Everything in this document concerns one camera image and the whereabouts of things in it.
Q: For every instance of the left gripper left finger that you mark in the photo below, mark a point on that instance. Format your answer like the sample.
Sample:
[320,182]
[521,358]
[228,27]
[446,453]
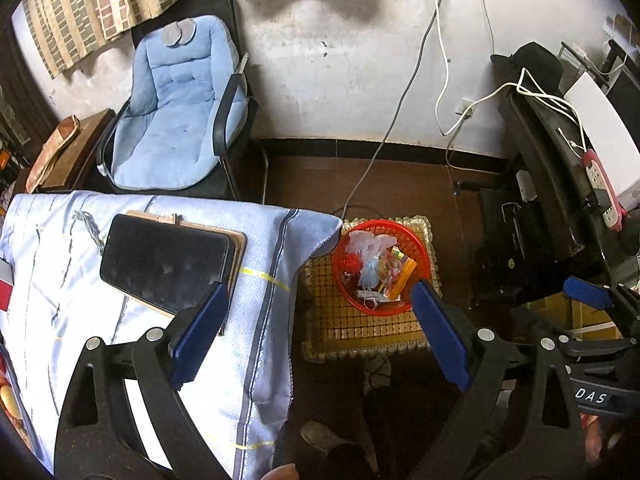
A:
[97,436]

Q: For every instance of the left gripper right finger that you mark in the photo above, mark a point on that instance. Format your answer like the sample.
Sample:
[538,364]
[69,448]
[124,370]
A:
[516,418]

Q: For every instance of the clear pink pastry wrapper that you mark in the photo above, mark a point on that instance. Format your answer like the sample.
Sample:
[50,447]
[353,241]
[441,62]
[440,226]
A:
[388,268]

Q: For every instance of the white tissue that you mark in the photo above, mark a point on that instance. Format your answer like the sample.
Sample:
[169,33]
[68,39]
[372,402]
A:
[367,246]

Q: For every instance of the red mesh net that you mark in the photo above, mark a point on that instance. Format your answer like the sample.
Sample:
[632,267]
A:
[351,263]

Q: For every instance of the red plastic trash basket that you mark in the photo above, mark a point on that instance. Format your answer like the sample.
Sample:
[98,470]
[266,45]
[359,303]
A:
[376,263]

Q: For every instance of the person right hand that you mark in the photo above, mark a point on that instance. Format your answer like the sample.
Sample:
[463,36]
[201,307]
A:
[600,439]

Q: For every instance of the blue striped tablecloth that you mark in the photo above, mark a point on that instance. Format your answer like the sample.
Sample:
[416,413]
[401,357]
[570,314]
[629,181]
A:
[240,397]

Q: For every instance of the white power strip red edge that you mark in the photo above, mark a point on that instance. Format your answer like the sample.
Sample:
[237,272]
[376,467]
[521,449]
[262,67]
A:
[605,201]

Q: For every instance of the red paper cup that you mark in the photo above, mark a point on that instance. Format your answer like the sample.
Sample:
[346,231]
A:
[6,284]

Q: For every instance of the white box device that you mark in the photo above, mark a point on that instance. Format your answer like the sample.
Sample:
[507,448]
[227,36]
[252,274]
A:
[609,138]

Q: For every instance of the brown notebook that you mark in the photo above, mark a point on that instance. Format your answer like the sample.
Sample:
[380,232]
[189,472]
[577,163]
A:
[210,249]

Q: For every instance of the bamboo seat mat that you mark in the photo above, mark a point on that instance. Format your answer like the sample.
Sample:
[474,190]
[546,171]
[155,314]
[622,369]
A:
[340,323]

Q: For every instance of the dark wooden side table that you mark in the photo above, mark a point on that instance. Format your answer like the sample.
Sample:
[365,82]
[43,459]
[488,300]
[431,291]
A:
[77,161]

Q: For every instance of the brown paper bag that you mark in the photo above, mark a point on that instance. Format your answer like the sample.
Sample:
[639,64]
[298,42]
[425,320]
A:
[63,134]

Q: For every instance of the light blue chair cushion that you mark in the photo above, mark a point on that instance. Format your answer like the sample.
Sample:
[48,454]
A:
[165,137]

